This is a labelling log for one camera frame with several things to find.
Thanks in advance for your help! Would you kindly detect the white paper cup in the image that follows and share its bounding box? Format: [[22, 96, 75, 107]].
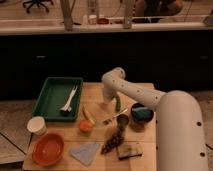
[[27, 116, 47, 135]]

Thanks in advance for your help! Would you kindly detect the blue cloth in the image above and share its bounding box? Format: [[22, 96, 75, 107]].
[[69, 142, 100, 166]]

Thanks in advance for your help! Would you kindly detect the metal measuring cup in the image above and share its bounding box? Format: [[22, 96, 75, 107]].
[[116, 114, 129, 131]]

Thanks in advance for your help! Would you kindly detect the orange fruit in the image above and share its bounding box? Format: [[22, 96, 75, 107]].
[[79, 120, 93, 133]]

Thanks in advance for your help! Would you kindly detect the white spatula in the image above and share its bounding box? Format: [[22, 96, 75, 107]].
[[60, 86, 78, 112]]

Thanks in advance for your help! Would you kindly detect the green pepper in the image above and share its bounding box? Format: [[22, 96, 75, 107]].
[[115, 94, 121, 112]]

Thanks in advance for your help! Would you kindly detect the teal sponge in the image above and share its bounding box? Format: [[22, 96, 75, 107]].
[[132, 107, 152, 121]]

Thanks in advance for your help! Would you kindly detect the brown grape bunch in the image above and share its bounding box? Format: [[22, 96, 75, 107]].
[[101, 132, 124, 154]]

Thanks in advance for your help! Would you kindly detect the seated person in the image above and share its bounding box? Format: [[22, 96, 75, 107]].
[[133, 0, 183, 23]]

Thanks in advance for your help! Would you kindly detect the office chair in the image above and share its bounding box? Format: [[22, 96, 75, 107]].
[[22, 0, 54, 14]]

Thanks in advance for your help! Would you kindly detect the white jar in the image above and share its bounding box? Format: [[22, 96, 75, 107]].
[[89, 15, 97, 25]]

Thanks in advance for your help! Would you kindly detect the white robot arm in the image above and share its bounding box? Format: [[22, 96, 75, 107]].
[[102, 67, 208, 171]]

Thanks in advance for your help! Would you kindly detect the green plastic tray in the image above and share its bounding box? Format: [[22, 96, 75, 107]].
[[32, 77, 83, 122]]

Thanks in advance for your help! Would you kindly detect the red lid container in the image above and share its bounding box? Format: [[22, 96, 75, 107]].
[[97, 18, 109, 25]]

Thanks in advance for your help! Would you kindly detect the black bowl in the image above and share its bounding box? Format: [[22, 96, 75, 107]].
[[130, 103, 154, 125]]

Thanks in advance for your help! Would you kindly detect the dark sponge block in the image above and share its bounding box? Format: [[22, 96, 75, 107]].
[[116, 142, 143, 160]]

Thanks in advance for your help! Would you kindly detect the orange bowl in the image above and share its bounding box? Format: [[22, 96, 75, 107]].
[[32, 133, 64, 167]]

